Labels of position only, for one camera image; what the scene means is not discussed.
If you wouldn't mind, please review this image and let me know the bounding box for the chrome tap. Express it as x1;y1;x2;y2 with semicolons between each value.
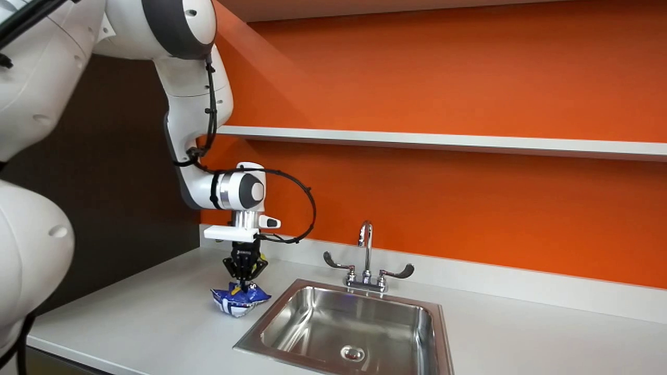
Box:
323;221;415;293

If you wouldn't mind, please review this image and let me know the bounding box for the white wall shelf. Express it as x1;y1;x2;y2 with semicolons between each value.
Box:
216;125;667;163

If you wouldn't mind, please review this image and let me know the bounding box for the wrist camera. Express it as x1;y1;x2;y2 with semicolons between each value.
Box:
203;225;261;243

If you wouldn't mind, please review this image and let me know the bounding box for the steel sink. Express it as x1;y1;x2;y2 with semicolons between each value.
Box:
233;279;455;375

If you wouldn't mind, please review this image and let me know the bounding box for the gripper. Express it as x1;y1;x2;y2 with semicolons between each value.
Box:
223;240;269;292

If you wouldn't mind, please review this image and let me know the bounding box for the blue snack packet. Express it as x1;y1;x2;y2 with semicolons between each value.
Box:
211;282;272;318

